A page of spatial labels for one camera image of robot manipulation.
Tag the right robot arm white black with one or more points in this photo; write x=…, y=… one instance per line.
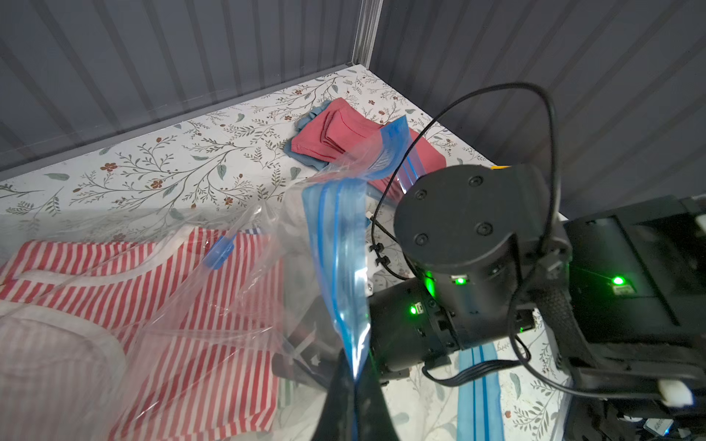
x=622, y=293

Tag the red garment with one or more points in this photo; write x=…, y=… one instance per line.
x=348, y=133

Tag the blue tank top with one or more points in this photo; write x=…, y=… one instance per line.
x=306, y=146

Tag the clear vacuum bag blue zipper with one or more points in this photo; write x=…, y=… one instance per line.
x=319, y=244

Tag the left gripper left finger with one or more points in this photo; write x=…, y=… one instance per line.
x=338, y=421

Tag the striped garment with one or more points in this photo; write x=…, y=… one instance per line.
x=138, y=341

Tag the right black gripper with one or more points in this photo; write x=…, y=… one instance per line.
x=319, y=347

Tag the blue vacuum valve cap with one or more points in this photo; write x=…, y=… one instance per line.
x=219, y=253

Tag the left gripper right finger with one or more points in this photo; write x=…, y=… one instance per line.
x=374, y=422

